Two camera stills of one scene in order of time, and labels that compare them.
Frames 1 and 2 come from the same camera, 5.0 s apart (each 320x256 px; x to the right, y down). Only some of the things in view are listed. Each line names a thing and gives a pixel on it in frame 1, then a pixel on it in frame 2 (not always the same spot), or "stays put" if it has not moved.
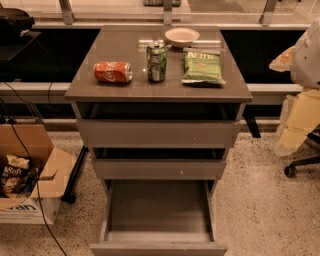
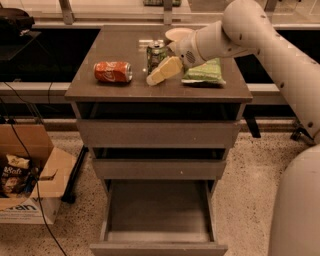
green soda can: (157, 61) stays put
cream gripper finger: (283, 120) to (172, 65)
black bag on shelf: (14, 21) stays put
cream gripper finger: (283, 62) to (172, 46)
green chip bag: (202, 65) stays put
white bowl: (181, 37) stays put
